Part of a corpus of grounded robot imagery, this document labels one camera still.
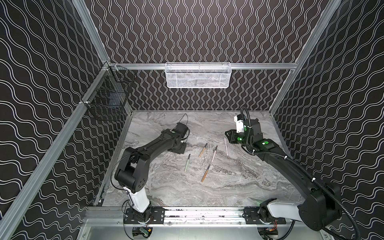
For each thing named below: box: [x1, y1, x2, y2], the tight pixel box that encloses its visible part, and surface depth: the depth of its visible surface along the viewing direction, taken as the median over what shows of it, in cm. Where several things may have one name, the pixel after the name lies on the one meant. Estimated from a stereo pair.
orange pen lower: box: [201, 164, 211, 183], surface depth 90 cm
